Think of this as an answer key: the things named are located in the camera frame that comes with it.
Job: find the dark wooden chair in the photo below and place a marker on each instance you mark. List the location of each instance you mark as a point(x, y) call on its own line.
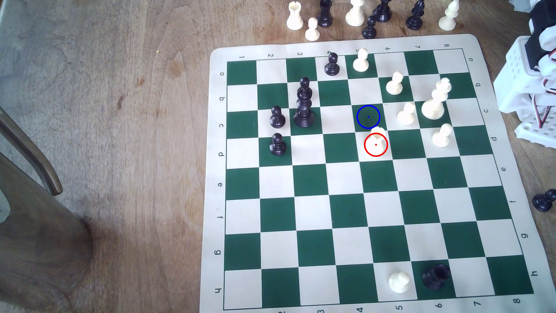
point(39, 252)

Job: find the white rook chess piece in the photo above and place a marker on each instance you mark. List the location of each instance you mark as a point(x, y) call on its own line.
point(398, 282)
point(377, 138)
point(295, 17)

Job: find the tall white chess piece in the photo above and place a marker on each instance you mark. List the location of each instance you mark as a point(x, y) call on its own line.
point(355, 15)

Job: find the white bishop chess piece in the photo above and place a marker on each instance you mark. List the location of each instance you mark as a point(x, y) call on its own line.
point(448, 19)

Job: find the black king chess piece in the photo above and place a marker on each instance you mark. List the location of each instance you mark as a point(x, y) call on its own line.
point(304, 113)

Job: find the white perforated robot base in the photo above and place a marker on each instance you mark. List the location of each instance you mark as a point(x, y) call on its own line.
point(532, 130)

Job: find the green and white chess mat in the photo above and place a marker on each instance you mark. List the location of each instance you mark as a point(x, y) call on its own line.
point(304, 208)

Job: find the tall black chess piece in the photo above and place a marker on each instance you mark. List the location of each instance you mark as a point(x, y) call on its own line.
point(382, 13)
point(325, 16)

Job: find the black bishop chess piece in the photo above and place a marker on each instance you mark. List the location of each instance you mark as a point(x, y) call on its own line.
point(415, 19)

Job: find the white pawn chess piece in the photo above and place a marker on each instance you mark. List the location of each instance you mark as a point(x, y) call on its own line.
point(394, 85)
point(312, 31)
point(406, 115)
point(442, 137)
point(360, 61)

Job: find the black rook chess piece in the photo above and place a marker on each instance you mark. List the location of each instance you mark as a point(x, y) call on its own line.
point(435, 278)

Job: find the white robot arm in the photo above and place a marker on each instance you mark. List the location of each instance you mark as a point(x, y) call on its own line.
point(517, 78)

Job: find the black pawn chess piece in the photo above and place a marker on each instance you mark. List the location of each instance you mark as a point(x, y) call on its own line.
point(304, 81)
point(278, 145)
point(332, 65)
point(544, 201)
point(277, 118)
point(369, 29)

